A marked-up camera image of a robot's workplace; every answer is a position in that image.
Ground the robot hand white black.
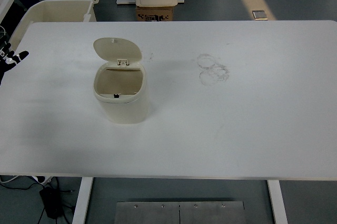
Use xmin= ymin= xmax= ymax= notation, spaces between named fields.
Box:
xmin=0 ymin=42 xmax=29 ymax=85

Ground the small cream trash bin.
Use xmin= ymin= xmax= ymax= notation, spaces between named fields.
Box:
xmin=92 ymin=37 xmax=150 ymax=125

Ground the white side table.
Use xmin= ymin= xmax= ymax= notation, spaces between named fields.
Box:
xmin=0 ymin=0 xmax=15 ymax=26

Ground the large cream plastic crate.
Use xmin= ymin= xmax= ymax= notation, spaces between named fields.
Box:
xmin=10 ymin=0 xmax=97 ymax=51

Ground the white power strip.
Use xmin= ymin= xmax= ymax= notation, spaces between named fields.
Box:
xmin=31 ymin=176 xmax=53 ymax=184

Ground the silver metal foot bar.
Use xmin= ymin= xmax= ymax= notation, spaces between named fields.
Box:
xmin=116 ymin=0 xmax=185 ymax=5

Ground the black power adapter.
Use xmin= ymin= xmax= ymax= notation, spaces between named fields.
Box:
xmin=39 ymin=186 xmax=64 ymax=220

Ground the brown cardboard box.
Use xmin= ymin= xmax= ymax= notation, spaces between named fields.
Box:
xmin=135 ymin=6 xmax=174 ymax=22

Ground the white table leg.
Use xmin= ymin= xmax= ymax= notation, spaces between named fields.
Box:
xmin=266 ymin=180 xmax=289 ymax=224
xmin=72 ymin=177 xmax=94 ymax=224

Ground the grey metal plate with screws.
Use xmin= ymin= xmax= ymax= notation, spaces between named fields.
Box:
xmin=115 ymin=201 xmax=246 ymax=224

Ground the metal floor plate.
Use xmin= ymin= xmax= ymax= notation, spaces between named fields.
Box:
xmin=251 ymin=10 xmax=269 ymax=20

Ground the white cable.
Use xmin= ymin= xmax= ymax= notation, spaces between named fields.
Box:
xmin=0 ymin=176 xmax=19 ymax=184

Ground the black cable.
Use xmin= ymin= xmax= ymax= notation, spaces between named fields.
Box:
xmin=0 ymin=176 xmax=76 ymax=224

